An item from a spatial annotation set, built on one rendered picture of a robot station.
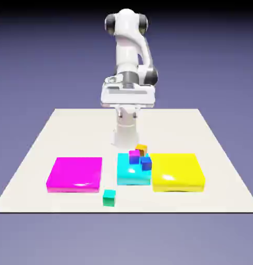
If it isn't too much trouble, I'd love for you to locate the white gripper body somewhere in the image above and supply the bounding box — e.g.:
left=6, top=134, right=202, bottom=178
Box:
left=100, top=82, right=156, bottom=109

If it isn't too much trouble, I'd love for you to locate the small orange cube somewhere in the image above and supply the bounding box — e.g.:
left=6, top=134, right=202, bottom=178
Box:
left=135, top=144, right=148, bottom=157

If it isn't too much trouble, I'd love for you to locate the small magenta cube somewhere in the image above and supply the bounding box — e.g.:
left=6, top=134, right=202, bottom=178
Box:
left=129, top=149, right=141, bottom=165

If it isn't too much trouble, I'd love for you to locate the small blue cube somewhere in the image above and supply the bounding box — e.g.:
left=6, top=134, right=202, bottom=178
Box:
left=140, top=156, right=152, bottom=172

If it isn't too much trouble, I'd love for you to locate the small green cube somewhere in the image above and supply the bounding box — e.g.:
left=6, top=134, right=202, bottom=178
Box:
left=102, top=189, right=117, bottom=207

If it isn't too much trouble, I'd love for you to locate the large cyan box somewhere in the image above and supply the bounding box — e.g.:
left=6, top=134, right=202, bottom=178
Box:
left=117, top=152, right=152, bottom=186

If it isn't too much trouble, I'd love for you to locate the large yellow box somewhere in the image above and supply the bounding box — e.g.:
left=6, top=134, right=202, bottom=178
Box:
left=149, top=153, right=206, bottom=193

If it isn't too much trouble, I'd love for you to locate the large magenta box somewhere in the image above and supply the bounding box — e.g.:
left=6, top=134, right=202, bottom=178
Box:
left=46, top=156, right=103, bottom=194

